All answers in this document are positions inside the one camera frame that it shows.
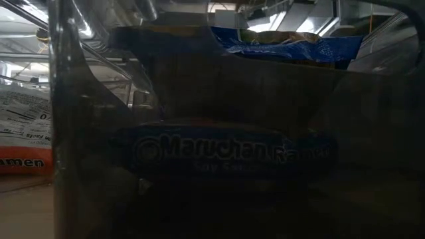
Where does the orange Maruchan ramen pack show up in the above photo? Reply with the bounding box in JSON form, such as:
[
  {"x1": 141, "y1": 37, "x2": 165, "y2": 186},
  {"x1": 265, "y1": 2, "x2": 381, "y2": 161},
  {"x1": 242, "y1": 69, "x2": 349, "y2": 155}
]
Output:
[{"x1": 0, "y1": 82, "x2": 54, "y2": 177}]

